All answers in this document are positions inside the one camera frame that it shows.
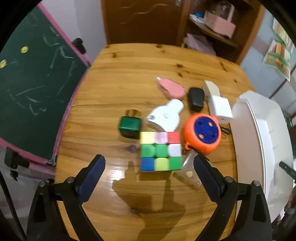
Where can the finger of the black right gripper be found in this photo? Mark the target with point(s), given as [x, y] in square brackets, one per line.
[290, 171]

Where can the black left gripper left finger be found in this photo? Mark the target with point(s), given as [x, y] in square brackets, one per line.
[45, 221]

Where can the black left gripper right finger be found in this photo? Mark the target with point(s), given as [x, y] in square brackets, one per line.
[253, 220]

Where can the clear plastic cartoon case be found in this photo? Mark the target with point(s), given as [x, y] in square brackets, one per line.
[188, 172]

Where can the multicolour puzzle cube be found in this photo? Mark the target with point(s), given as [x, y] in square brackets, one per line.
[160, 151]

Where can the green bottle with gold cap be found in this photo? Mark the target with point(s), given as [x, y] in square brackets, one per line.
[130, 125]

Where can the white plastic bin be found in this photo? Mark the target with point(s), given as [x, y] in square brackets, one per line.
[261, 140]

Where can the white power adapter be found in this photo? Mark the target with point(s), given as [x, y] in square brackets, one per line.
[219, 107]

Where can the orange and blue round reel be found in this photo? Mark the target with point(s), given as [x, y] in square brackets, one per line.
[202, 132]

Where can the cream white small box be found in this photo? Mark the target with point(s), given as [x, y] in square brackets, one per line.
[210, 89]

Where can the black power adapter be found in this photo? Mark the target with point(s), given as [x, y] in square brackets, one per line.
[196, 98]

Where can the white plastic bottle-shaped holder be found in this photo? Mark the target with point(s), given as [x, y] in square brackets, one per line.
[166, 117]

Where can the pink oval case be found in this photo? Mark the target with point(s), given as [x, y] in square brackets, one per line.
[171, 89]

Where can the wooden shelf unit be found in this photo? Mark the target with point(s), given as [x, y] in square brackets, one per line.
[248, 16]

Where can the pink storage basket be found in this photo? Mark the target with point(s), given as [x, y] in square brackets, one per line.
[219, 18]

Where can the brown wooden door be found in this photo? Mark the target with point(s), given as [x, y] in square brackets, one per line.
[155, 22]

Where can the fruit wall poster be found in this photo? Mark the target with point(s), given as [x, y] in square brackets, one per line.
[279, 51]

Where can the green chalkboard with pink frame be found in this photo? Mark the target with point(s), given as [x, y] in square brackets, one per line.
[40, 73]

